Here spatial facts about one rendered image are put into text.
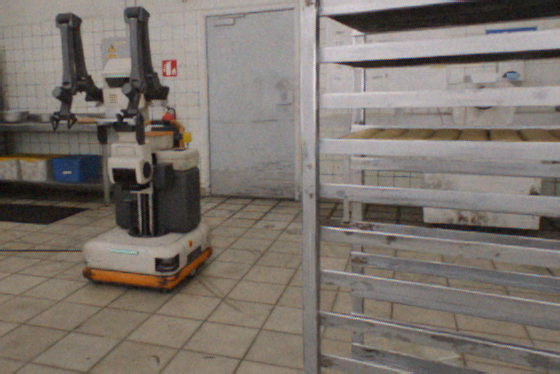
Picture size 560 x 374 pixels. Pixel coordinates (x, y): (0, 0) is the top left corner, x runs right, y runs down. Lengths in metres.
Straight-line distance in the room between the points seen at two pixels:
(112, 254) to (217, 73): 3.07
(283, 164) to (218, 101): 1.02
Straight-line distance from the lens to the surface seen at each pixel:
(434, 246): 1.03
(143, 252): 3.04
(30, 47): 6.98
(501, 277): 1.48
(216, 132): 5.71
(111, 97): 3.07
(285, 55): 5.48
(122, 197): 3.41
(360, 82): 1.43
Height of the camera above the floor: 1.16
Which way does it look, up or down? 7 degrees down
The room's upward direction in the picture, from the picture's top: 1 degrees counter-clockwise
